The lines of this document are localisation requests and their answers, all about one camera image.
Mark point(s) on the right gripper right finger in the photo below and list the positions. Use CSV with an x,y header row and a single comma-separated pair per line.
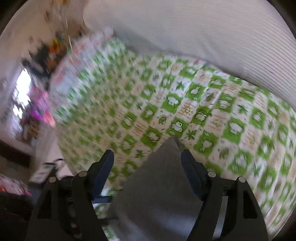
x,y
196,174

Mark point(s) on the grey sweatpants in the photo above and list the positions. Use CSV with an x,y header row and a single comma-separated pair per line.
x,y
156,202

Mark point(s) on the white striped large pillow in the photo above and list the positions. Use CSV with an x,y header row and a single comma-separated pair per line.
x,y
248,39

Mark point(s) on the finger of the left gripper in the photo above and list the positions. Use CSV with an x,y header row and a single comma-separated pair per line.
x,y
102,199

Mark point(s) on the green frog patterned bedsheet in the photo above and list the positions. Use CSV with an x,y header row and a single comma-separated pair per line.
x,y
132,103

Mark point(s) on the floral folded quilt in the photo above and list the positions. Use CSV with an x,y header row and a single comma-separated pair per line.
x,y
81,56

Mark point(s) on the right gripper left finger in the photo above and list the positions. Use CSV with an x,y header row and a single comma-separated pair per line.
x,y
99,173

